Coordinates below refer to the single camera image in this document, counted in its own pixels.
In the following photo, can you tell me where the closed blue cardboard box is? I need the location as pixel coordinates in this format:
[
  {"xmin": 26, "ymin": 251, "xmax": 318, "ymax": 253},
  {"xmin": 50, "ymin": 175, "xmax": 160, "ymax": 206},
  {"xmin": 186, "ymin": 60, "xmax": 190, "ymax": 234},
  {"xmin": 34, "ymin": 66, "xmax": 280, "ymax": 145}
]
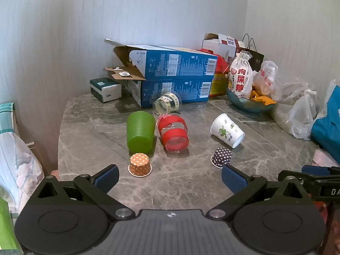
[{"xmin": 123, "ymin": 74, "xmax": 215, "ymax": 108}]

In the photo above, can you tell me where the plastic bag with red print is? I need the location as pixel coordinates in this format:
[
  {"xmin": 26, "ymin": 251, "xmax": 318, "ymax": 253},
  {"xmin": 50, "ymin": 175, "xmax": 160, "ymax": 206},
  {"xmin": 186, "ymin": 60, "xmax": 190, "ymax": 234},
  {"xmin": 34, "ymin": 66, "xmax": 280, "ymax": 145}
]
[{"xmin": 252, "ymin": 60, "xmax": 283, "ymax": 102}]

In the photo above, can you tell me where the clear plastic bag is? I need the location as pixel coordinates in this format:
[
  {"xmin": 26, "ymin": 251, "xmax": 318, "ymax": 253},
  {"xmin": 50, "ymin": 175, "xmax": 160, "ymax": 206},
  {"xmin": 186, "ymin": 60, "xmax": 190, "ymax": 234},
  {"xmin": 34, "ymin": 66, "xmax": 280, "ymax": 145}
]
[{"xmin": 271, "ymin": 78, "xmax": 320, "ymax": 140}]

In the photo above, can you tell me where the green plastic cup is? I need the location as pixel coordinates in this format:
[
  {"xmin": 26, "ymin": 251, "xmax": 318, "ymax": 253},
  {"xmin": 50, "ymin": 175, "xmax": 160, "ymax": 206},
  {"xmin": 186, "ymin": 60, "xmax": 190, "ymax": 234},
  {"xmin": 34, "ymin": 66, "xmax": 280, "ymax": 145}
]
[{"xmin": 126, "ymin": 111, "xmax": 156, "ymax": 153}]

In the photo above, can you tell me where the glass cup with red sleeve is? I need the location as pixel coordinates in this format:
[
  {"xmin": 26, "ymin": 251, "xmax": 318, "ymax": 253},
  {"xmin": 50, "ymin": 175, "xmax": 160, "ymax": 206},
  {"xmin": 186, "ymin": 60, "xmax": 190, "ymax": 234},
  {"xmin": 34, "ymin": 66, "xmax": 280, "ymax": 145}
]
[{"xmin": 157, "ymin": 114, "xmax": 190, "ymax": 154}]

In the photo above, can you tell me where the white and red carton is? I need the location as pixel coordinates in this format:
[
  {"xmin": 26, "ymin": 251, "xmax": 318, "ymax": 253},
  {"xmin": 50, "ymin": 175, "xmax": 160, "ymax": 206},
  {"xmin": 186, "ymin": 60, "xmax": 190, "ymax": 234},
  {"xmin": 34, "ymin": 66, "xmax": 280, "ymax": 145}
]
[{"xmin": 202, "ymin": 33, "xmax": 246, "ymax": 61}]

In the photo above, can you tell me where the green tissue pack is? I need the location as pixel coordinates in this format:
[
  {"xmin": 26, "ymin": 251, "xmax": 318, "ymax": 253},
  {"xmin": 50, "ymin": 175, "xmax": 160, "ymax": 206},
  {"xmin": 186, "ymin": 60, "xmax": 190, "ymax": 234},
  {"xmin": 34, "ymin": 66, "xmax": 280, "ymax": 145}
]
[{"xmin": 89, "ymin": 78, "xmax": 123, "ymax": 103}]

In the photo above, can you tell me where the open blue cardboard box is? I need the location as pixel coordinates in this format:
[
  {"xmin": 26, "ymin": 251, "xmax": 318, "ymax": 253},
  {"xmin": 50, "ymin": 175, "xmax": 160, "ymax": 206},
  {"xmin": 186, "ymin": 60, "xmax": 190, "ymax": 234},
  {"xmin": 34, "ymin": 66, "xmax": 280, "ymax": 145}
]
[{"xmin": 104, "ymin": 38, "xmax": 219, "ymax": 82}]

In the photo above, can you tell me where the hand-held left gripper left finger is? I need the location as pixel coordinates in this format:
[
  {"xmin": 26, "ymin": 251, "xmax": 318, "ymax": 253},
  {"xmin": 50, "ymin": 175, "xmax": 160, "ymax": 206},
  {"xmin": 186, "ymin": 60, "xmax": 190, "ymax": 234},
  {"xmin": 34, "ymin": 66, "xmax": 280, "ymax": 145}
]
[{"xmin": 34, "ymin": 164, "xmax": 135, "ymax": 220}]

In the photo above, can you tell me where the black paper bag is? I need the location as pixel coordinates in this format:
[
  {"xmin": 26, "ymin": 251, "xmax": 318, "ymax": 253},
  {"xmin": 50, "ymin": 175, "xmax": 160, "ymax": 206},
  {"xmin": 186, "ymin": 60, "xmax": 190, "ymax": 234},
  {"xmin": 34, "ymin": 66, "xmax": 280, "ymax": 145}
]
[{"xmin": 239, "ymin": 34, "xmax": 265, "ymax": 72}]

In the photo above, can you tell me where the teal bowl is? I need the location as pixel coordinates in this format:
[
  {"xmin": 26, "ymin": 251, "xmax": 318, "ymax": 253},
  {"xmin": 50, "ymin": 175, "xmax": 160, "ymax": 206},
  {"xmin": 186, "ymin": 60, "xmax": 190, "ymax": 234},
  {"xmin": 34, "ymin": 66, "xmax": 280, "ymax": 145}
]
[{"xmin": 226, "ymin": 88, "xmax": 278, "ymax": 113}]

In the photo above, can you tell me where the green checked cloth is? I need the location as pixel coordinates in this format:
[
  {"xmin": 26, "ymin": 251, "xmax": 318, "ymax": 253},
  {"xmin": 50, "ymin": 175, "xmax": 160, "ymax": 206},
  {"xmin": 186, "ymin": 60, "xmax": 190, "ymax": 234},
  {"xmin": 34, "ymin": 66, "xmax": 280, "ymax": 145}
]
[{"xmin": 0, "ymin": 102, "xmax": 16, "ymax": 136}]

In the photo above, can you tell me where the white paper cup green print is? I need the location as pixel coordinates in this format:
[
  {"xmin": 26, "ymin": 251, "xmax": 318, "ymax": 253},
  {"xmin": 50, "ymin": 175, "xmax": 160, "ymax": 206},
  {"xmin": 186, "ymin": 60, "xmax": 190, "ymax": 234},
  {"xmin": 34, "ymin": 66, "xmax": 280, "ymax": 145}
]
[{"xmin": 210, "ymin": 113, "xmax": 245, "ymax": 149}]

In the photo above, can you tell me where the white plastic bag left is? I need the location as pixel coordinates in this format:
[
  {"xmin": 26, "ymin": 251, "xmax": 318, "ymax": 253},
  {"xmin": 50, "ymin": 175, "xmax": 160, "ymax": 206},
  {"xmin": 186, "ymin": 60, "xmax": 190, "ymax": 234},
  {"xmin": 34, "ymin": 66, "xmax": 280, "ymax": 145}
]
[{"xmin": 0, "ymin": 131, "xmax": 44, "ymax": 213}]

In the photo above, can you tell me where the purple polka dot paper cup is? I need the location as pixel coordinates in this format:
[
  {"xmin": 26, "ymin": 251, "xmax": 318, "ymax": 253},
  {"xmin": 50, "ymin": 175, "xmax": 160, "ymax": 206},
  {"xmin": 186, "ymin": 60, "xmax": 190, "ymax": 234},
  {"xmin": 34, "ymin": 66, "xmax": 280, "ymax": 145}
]
[{"xmin": 211, "ymin": 147, "xmax": 232, "ymax": 169}]

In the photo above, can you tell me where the pink cloth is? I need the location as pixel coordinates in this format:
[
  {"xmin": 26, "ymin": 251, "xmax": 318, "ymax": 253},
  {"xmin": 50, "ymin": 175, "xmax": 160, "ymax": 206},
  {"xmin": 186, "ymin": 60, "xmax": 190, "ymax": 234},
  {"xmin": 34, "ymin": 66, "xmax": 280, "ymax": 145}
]
[{"xmin": 311, "ymin": 149, "xmax": 340, "ymax": 168}]

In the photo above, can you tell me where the white drawstring bag red print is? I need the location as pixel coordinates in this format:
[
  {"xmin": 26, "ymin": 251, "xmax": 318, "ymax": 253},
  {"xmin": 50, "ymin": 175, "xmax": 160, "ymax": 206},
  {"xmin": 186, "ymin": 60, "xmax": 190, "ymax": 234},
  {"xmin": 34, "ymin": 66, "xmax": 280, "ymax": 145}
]
[{"xmin": 228, "ymin": 52, "xmax": 254, "ymax": 99}]

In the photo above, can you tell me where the blue bag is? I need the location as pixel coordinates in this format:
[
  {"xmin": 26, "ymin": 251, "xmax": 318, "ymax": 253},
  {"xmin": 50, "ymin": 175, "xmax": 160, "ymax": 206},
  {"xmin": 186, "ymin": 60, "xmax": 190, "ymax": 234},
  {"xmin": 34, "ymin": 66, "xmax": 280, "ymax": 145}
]
[{"xmin": 311, "ymin": 79, "xmax": 340, "ymax": 165}]

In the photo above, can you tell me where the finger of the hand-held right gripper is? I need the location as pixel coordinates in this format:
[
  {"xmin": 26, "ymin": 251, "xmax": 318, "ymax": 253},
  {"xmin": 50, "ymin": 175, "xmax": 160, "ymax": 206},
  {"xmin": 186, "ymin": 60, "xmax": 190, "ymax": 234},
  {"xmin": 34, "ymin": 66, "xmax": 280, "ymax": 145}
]
[{"xmin": 301, "ymin": 165, "xmax": 340, "ymax": 184}]

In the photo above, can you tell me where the red and yellow box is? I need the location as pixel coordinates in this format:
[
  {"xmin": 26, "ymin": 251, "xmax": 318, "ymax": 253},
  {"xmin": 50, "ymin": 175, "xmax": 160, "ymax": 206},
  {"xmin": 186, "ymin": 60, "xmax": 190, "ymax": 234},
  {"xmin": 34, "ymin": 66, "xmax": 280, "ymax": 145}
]
[{"xmin": 200, "ymin": 48, "xmax": 231, "ymax": 96}]

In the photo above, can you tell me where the green box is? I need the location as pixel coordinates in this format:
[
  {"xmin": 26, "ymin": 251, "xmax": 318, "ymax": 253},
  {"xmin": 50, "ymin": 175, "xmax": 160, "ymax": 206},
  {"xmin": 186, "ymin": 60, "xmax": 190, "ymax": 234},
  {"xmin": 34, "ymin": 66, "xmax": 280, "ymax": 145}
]
[{"xmin": 0, "ymin": 191, "xmax": 23, "ymax": 255}]

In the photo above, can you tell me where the clear cup with yellow print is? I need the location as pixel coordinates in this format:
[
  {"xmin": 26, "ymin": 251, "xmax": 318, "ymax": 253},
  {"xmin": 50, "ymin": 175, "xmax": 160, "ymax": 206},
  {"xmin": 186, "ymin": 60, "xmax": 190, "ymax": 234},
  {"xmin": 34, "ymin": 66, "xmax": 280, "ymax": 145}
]
[{"xmin": 153, "ymin": 92, "xmax": 182, "ymax": 115}]

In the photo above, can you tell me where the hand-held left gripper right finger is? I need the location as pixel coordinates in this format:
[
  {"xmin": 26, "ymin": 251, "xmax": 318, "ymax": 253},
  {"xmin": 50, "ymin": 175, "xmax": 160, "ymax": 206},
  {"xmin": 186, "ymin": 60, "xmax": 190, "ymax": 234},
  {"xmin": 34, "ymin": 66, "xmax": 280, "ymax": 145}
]
[{"xmin": 205, "ymin": 164, "xmax": 312, "ymax": 220}]

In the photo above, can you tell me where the orange polka dot paper cup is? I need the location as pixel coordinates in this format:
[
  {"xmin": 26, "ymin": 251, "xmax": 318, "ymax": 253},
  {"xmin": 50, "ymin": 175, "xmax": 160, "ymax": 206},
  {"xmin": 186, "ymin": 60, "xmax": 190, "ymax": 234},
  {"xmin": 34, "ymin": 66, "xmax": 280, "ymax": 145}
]
[{"xmin": 128, "ymin": 153, "xmax": 153, "ymax": 177}]

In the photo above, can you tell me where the orange yellow packet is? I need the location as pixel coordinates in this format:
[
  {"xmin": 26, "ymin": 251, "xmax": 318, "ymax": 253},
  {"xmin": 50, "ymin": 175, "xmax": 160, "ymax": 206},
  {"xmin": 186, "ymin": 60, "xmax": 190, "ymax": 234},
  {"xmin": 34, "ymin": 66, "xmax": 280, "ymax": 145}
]
[{"xmin": 250, "ymin": 89, "xmax": 277, "ymax": 105}]

